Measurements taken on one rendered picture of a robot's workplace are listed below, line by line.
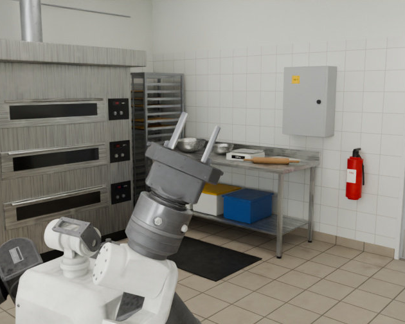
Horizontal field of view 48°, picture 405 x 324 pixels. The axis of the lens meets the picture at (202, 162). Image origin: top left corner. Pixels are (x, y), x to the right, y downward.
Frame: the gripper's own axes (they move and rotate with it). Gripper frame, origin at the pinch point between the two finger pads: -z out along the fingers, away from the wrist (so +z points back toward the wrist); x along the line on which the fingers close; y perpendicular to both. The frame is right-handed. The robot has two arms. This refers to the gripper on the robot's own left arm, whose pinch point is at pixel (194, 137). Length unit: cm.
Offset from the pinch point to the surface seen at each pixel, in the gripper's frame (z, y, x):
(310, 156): -32, 413, -105
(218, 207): 58, 434, -37
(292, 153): -28, 427, -88
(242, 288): 97, 304, -72
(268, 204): 33, 429, -86
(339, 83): -110, 393, -98
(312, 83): -98, 390, -73
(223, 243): 89, 414, -56
